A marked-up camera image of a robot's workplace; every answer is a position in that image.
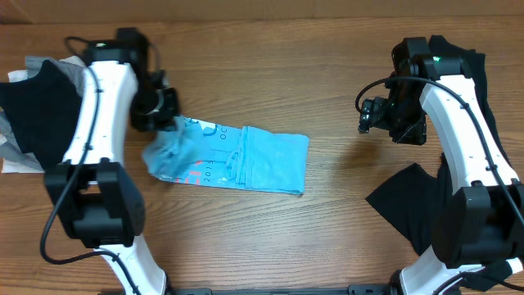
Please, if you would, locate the light blue printed t-shirt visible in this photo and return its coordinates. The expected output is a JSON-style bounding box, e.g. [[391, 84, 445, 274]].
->
[[142, 116, 309, 195]]

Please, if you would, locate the black t-shirt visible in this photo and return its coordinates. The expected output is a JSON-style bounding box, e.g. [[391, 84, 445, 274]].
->
[[364, 34, 524, 293]]

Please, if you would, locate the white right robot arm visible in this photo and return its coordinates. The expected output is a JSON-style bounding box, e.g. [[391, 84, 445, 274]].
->
[[356, 35, 523, 294]]

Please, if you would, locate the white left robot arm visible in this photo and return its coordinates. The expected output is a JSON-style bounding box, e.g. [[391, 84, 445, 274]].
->
[[39, 27, 180, 295]]

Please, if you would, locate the folded grey shirt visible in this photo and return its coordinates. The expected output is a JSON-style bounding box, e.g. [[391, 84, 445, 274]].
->
[[0, 56, 89, 163]]

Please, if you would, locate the folded black shirt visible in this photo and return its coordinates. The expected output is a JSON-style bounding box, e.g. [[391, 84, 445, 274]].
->
[[0, 59, 85, 170]]

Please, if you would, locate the folded white shirt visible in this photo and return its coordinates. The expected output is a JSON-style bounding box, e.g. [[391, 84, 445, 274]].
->
[[1, 56, 85, 174]]

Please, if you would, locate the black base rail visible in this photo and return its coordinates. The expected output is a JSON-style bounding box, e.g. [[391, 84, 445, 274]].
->
[[171, 284, 400, 295]]

